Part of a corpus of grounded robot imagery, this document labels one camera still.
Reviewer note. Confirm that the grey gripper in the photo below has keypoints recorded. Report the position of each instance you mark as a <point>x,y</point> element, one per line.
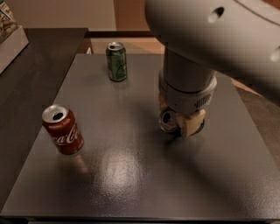
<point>186,101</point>

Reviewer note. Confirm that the red coca-cola can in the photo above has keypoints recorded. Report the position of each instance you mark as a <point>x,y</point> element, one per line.
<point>60,123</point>

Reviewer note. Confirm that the white box with snacks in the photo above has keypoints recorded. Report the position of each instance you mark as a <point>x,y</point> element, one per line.
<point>13,39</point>

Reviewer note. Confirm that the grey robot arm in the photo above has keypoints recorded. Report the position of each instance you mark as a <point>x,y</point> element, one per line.
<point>238,38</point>

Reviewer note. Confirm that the blue pepsi can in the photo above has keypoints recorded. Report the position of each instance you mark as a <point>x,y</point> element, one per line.
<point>168,122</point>

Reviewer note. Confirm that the green soda can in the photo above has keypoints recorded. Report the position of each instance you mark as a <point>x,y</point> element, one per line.
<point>116,58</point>

